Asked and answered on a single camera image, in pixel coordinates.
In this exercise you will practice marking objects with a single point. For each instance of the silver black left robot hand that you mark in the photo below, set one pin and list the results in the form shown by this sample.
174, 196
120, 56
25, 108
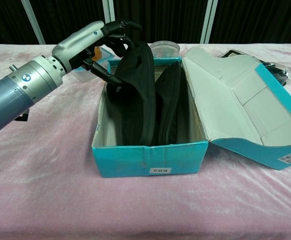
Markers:
78, 45

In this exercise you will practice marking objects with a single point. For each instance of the black slipper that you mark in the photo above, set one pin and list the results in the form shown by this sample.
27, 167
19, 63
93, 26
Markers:
169, 107
138, 95

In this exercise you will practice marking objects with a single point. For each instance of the blue grey left robot arm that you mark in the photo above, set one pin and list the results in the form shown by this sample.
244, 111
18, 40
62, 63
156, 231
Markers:
15, 97

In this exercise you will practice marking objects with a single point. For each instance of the white and blue shoebox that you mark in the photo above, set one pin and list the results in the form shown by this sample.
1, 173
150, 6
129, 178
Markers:
235, 112

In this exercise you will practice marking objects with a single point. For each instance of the clear jar with amber contents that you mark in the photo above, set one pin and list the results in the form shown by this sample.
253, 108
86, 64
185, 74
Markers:
98, 53

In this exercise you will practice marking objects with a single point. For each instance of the blue plastic container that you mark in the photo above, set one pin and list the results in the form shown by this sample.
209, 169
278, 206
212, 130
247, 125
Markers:
81, 75

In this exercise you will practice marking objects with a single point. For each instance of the clear jar with colourful clips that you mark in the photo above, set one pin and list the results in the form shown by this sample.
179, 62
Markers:
165, 49

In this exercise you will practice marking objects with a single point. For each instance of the black pleated curtain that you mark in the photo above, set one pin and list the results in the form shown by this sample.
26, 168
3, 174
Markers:
165, 17

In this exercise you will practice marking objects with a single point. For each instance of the pink velvet table cloth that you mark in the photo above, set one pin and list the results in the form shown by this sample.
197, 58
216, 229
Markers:
48, 187

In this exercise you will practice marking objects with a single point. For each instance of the black gloves in plastic bag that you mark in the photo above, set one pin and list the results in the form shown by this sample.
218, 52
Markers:
280, 71

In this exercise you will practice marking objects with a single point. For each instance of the white frame post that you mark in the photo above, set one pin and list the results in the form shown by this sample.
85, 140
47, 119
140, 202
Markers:
209, 21
108, 11
36, 22

